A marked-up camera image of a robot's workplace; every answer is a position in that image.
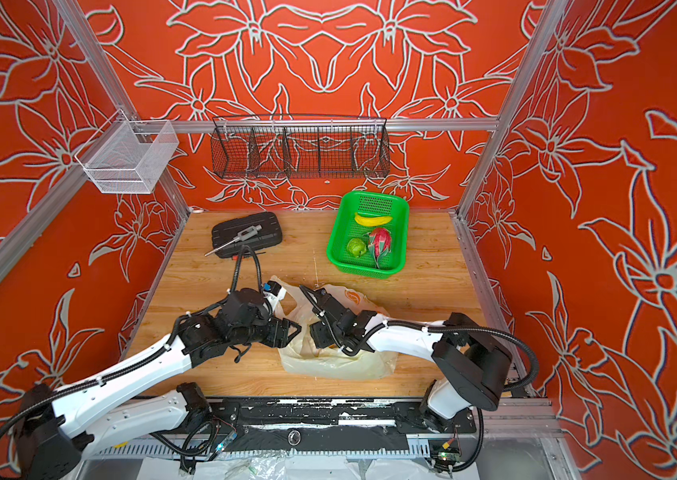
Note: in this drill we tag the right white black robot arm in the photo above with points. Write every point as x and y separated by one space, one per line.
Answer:
478 363

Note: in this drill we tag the light green crinkled fruit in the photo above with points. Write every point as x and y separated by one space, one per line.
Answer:
356 247

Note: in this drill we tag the green plastic basket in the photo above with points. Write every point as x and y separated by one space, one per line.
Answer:
345 228

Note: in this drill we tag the translucent plastic bag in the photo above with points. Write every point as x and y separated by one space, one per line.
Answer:
302 357

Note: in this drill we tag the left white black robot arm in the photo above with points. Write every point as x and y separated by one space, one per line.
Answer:
56 429

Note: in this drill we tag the small circuit board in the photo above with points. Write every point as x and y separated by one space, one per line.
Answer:
445 458

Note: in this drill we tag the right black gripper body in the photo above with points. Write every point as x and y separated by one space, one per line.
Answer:
322 337

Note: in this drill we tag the white wire mesh basket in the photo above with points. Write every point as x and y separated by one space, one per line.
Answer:
125 157

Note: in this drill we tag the black tool case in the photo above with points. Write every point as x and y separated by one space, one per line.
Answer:
270 235

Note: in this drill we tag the pink dragon fruit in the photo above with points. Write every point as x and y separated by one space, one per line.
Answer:
379 244

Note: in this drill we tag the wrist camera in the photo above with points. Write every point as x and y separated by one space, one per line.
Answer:
325 305
249 307

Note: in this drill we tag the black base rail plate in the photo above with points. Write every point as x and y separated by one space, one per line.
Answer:
351 426

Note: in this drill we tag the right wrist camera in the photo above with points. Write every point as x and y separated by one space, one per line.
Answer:
325 305

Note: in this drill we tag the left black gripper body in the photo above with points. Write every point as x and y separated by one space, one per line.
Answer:
270 331

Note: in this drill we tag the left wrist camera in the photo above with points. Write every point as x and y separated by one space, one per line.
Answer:
249 307

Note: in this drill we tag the black wire wall basket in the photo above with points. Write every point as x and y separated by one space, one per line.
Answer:
307 147

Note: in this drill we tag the silver ratchet screwdriver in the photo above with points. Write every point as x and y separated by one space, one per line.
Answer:
240 237

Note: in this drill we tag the yellow banana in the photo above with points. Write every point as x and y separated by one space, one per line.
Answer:
372 222

